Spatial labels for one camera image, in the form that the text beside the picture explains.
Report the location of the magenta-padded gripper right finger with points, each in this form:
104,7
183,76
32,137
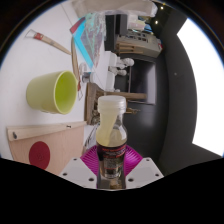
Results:
145,171

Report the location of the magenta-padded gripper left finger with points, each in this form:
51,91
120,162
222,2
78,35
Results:
78,171

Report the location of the clear bottle with white cap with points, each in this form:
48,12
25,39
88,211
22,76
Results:
111,150

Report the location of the light wooden drawing board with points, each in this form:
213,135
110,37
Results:
66,146

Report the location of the flat round red coaster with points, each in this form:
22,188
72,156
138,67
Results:
39,155

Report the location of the yellow-green cup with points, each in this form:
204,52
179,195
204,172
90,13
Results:
43,91

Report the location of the small dark paint jar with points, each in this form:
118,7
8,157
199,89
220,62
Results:
85,77

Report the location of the large white ceiling light panel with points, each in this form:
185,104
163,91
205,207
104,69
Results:
206,90

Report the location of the white plaster bust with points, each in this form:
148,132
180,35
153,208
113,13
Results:
118,71
125,62

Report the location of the beige shelf unit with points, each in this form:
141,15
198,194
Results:
140,41

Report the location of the wooden paintbrush with red band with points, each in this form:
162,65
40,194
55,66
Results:
50,41

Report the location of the colourful painted book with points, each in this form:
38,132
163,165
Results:
90,36

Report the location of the black printer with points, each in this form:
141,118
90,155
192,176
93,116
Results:
115,31

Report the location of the white plastic bag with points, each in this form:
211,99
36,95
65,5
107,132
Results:
113,6

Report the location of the black wall screen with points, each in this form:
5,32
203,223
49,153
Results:
143,83

